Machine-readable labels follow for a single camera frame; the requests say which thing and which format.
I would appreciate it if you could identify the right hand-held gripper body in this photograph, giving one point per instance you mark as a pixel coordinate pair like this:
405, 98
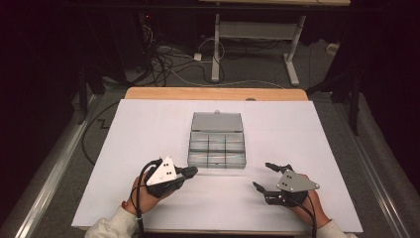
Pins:
294, 185

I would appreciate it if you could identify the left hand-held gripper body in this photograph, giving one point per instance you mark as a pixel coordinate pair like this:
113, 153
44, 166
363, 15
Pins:
162, 175

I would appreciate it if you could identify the transparent grey plastic compartment box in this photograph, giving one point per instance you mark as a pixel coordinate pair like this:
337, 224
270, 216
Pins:
217, 145

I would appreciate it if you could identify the person's left hand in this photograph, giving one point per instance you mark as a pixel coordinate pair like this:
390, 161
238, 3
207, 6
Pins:
145, 200

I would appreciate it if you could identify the person's right hand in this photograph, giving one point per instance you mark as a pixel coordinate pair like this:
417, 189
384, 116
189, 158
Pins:
313, 210

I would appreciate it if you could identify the white paper table cover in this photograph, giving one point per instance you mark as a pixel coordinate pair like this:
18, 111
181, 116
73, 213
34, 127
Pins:
132, 148

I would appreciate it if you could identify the wooden table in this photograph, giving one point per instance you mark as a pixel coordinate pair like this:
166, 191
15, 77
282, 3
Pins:
214, 94

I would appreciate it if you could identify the black metal stand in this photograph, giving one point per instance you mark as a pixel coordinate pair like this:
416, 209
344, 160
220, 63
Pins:
350, 95
89, 86

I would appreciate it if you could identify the aluminium floor rail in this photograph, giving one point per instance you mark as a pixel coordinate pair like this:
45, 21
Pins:
49, 185
376, 172

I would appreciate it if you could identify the white metal desk frame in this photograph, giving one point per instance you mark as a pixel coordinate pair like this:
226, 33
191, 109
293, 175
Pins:
257, 29

